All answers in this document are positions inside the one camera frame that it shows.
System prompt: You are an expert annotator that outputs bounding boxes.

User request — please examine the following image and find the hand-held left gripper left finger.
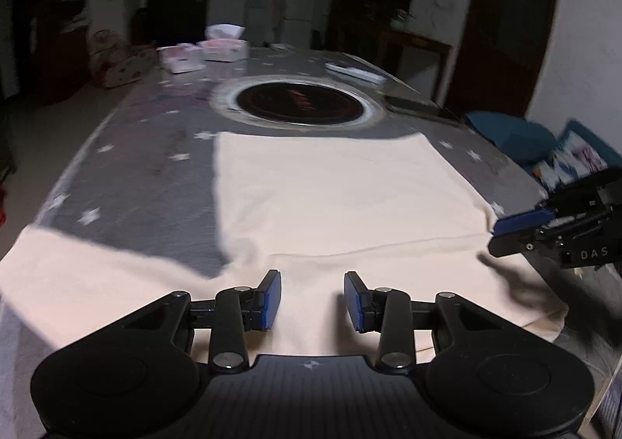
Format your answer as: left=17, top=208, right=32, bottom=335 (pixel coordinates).
left=119, top=269, right=283, bottom=375

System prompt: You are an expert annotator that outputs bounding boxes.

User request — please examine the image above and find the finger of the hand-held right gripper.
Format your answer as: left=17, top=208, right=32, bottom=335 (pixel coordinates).
left=487, top=226, right=559, bottom=259
left=493, top=208, right=556, bottom=237

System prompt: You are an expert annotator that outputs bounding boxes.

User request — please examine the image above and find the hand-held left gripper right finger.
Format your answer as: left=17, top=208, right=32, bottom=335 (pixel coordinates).
left=344, top=271, right=503, bottom=375

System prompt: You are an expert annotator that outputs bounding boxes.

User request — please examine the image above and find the cream garment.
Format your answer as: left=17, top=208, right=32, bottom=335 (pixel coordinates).
left=0, top=132, right=569, bottom=357

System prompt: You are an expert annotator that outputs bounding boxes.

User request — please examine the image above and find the patterned sofa cushion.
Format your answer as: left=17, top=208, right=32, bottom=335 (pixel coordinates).
left=532, top=131, right=608, bottom=190

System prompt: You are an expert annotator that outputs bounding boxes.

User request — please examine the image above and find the black smartphone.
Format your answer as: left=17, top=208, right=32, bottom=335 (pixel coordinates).
left=385, top=94, right=460, bottom=122

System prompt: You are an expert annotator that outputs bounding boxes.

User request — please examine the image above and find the brown wooden glass-panel door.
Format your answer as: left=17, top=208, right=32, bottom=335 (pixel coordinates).
left=444, top=0, right=564, bottom=119

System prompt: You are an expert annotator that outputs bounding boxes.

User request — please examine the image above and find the built-in round induction cooker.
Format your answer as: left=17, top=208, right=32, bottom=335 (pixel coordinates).
left=210, top=75, right=388, bottom=131

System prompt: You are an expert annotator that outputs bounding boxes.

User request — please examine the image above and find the wooden side table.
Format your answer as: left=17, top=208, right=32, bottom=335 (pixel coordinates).
left=376, top=26, right=453, bottom=102

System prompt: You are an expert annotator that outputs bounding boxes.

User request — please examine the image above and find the white remote control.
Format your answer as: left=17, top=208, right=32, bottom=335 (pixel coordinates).
left=325, top=61, right=387, bottom=84

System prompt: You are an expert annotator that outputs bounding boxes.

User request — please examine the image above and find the pink and white tissue box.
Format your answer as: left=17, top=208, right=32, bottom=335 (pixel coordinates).
left=199, top=24, right=250, bottom=62

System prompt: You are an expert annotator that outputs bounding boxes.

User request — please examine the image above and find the pink tissue pack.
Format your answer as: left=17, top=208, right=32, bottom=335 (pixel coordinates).
left=158, top=44, right=205, bottom=74

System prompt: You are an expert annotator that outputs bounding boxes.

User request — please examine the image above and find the white water dispenser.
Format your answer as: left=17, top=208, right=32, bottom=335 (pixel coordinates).
left=243, top=0, right=268, bottom=44

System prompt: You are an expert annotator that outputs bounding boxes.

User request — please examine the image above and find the floral bag on floor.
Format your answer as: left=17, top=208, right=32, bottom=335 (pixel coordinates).
left=87, top=28, right=159, bottom=89

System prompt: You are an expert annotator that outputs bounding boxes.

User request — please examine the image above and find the white refrigerator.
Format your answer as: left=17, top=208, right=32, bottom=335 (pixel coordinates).
left=283, top=0, right=318, bottom=49

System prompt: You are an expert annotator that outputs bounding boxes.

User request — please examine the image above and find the dark wooden arched cabinet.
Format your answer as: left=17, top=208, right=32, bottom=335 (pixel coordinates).
left=10, top=0, right=93, bottom=105

